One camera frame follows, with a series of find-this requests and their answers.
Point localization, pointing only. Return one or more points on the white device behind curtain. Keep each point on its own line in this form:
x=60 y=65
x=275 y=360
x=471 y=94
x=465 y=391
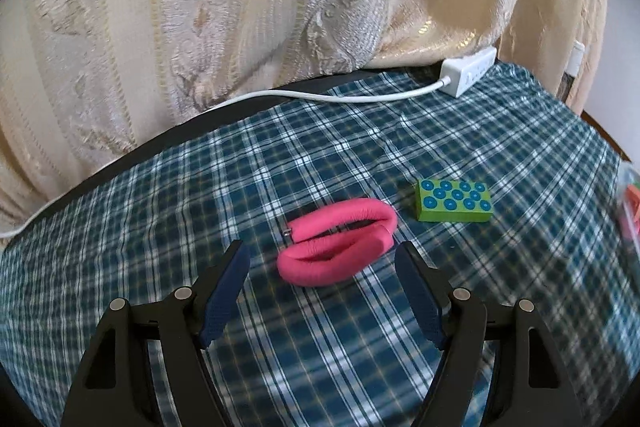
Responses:
x=574 y=63

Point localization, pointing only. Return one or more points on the clear plastic container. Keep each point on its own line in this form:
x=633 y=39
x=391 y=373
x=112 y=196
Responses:
x=627 y=196

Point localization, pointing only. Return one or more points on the cream patterned curtain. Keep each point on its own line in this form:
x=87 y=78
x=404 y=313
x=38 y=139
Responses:
x=84 y=82

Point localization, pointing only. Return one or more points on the small pink foam roller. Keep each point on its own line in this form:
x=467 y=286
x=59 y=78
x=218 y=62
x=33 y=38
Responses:
x=333 y=243

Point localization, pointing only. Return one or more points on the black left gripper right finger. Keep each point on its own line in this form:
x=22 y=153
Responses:
x=529 y=383

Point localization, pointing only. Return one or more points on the blue plaid bedsheet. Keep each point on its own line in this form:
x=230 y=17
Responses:
x=350 y=354

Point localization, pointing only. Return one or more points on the white power strip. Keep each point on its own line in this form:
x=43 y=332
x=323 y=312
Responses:
x=464 y=72

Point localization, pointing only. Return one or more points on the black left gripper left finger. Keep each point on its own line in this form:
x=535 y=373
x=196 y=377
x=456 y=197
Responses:
x=114 y=383

